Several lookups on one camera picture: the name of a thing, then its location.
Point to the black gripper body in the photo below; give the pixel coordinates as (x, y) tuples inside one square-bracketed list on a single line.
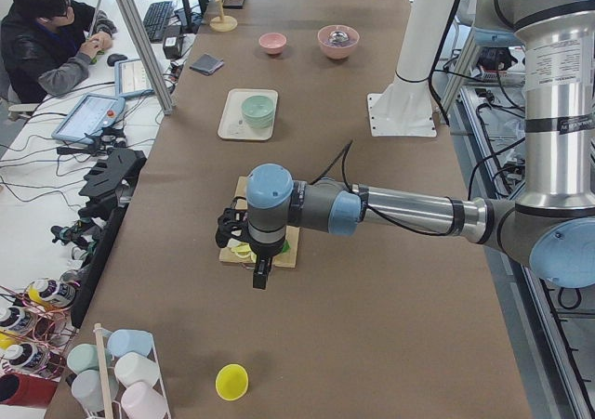
[(264, 253)]

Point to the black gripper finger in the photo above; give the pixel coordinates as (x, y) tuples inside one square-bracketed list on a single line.
[(261, 272)]

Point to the small pink bowl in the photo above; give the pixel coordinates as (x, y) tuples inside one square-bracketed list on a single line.
[(272, 43)]

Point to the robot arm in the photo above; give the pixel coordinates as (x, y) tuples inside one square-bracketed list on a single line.
[(549, 228)]

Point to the yellow plastic spoon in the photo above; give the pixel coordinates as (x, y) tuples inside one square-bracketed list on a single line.
[(241, 249)]

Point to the large pink ice bowl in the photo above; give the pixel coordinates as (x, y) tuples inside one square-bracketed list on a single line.
[(336, 52)]

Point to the lemon half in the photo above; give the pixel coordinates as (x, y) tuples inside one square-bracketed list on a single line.
[(244, 256)]

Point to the wooden cutting board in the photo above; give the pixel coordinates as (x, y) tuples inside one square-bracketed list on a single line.
[(283, 260)]

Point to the green lime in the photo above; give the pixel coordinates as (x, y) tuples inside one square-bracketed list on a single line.
[(284, 246)]

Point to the white rabbit serving tray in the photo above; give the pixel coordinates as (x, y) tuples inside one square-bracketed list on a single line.
[(232, 125)]

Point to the yellow plastic cup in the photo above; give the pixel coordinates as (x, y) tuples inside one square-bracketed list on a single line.
[(232, 382)]

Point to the grey folded cloth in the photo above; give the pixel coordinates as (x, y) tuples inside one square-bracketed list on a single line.
[(206, 64)]

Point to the blue teach pendant tablet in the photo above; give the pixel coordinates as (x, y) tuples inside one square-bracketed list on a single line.
[(89, 117)]

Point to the cup rack with pastel cups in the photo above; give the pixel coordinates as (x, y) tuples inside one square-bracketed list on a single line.
[(118, 375)]

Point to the wooden mug tree stand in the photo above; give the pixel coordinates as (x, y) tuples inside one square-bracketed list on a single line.
[(222, 17)]

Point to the black keyboard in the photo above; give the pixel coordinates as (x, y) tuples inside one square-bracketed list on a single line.
[(156, 19)]

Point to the seated person in black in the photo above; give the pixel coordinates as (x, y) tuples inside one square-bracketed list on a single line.
[(48, 45)]

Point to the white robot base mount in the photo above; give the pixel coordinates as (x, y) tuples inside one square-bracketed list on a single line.
[(404, 108)]

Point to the aluminium frame post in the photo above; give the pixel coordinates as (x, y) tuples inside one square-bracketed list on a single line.
[(142, 43)]

